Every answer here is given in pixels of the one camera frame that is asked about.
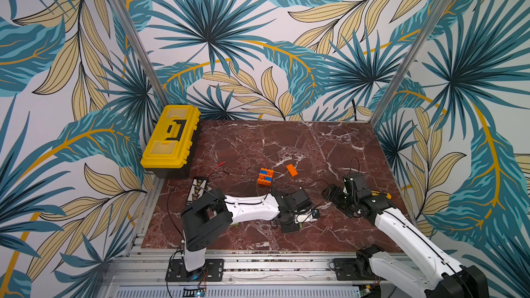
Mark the red banana plug cable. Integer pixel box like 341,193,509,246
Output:
206,160,228,179

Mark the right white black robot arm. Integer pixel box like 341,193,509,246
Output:
322,172,489,297

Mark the yellow black toolbox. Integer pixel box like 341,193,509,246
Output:
141,105,201,179

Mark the left aluminium corner post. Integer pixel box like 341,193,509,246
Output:
109,0,168,107

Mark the right aluminium corner post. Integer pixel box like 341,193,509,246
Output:
369,0,452,127

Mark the aluminium corner post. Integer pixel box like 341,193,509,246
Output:
109,0,168,107
369,0,452,127

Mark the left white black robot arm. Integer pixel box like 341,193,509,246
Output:
181,188,320,279

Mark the yellow utility knife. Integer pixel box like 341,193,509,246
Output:
371,190,391,199

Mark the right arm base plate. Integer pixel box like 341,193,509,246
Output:
328,258,384,281

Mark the orange lego brick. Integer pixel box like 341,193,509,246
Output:
258,177,272,186
259,168,274,176
286,164,299,177

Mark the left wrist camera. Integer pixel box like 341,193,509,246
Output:
295,209,320,224

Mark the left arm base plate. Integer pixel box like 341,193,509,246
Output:
165,259,224,283

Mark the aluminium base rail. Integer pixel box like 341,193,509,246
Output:
99,250,462,298

